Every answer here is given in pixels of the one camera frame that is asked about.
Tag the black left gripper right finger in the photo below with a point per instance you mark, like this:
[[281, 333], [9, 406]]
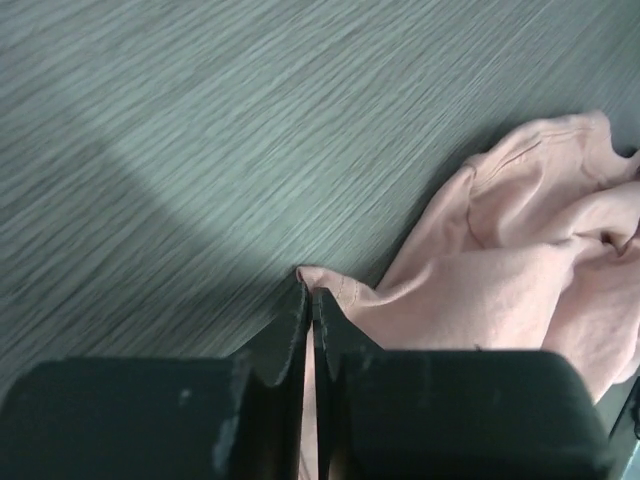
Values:
[[448, 414]]

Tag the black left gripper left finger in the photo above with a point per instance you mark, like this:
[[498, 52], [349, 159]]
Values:
[[233, 417]]

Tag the pink printed t shirt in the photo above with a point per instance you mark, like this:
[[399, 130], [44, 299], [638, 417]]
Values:
[[533, 244]]

